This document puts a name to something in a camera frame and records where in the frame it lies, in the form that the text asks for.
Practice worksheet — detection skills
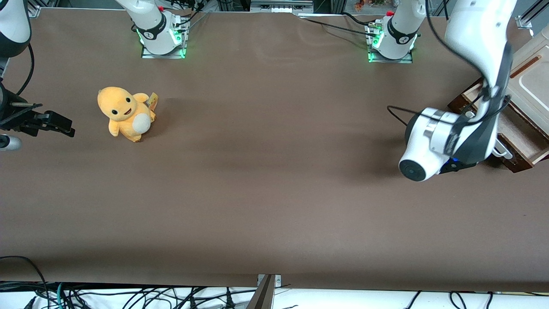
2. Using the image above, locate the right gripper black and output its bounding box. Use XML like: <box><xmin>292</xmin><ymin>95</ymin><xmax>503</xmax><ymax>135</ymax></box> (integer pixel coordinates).
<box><xmin>0</xmin><ymin>83</ymin><xmax>76</xmax><ymax>138</ymax></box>

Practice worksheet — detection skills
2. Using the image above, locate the white drawer handle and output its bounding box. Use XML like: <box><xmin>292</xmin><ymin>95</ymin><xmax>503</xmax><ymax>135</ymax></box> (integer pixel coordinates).
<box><xmin>492</xmin><ymin>144</ymin><xmax>514</xmax><ymax>160</ymax></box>

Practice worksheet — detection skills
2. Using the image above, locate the dark brown wooden drawer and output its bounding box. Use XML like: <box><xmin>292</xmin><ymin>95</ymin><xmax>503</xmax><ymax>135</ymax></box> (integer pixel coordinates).
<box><xmin>447</xmin><ymin>79</ymin><xmax>549</xmax><ymax>173</ymax></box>

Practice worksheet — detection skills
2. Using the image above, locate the yellow plush toy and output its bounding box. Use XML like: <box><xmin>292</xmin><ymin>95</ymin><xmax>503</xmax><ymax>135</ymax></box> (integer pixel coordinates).
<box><xmin>97</xmin><ymin>86</ymin><xmax>159</xmax><ymax>143</ymax></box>

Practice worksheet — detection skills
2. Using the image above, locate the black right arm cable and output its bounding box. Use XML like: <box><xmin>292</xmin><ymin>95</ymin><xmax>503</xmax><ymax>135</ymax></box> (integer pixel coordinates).
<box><xmin>16</xmin><ymin>42</ymin><xmax>35</xmax><ymax>96</ymax></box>

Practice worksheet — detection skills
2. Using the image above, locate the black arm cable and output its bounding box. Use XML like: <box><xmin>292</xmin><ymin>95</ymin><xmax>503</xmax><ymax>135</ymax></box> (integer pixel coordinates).
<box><xmin>16</xmin><ymin>42</ymin><xmax>35</xmax><ymax>96</ymax></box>
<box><xmin>387</xmin><ymin>0</ymin><xmax>513</xmax><ymax>127</ymax></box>

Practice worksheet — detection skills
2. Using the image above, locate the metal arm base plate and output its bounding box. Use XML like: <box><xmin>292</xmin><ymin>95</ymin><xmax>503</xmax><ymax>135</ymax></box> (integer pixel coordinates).
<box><xmin>141</xmin><ymin>42</ymin><xmax>188</xmax><ymax>59</ymax></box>
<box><xmin>367</xmin><ymin>48</ymin><xmax>414</xmax><ymax>64</ymax></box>

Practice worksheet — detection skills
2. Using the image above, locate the black looped cable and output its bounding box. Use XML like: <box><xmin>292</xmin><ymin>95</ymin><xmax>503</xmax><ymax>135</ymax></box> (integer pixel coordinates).
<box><xmin>0</xmin><ymin>256</ymin><xmax>48</xmax><ymax>297</ymax></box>

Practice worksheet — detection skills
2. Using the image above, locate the grey aluminium frame rail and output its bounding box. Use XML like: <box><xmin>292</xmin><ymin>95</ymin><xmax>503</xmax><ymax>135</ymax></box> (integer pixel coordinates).
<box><xmin>250</xmin><ymin>0</ymin><xmax>314</xmax><ymax>13</ymax></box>

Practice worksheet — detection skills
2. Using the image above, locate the dark camera mount bar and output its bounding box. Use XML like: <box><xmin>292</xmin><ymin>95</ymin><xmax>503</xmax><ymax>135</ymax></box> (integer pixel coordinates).
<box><xmin>246</xmin><ymin>275</ymin><xmax>276</xmax><ymax>309</ymax></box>

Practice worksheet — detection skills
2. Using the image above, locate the long black table cable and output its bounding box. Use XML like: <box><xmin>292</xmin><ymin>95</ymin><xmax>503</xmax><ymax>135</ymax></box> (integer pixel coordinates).
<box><xmin>299</xmin><ymin>17</ymin><xmax>379</xmax><ymax>37</ymax></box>

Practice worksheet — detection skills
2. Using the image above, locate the short black table cable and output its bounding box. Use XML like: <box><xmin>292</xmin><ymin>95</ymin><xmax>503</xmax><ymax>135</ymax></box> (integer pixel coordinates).
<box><xmin>342</xmin><ymin>12</ymin><xmax>371</xmax><ymax>26</ymax></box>

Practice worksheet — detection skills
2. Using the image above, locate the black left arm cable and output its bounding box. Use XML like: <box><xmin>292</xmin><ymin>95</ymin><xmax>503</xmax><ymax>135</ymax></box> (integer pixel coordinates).
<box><xmin>387</xmin><ymin>0</ymin><xmax>513</xmax><ymax>127</ymax></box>

